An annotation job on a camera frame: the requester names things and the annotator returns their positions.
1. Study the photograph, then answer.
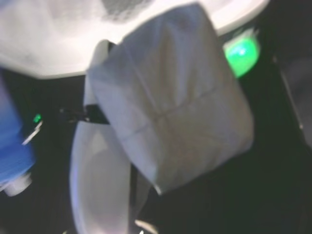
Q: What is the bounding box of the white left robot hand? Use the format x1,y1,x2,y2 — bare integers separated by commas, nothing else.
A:
69,28,312,234

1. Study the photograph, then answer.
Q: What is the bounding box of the blue bottle with white cap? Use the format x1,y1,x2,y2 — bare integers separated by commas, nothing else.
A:
0,69,35,197

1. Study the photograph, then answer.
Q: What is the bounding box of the grey umbrella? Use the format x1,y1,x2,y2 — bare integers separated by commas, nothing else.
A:
86,1,255,195

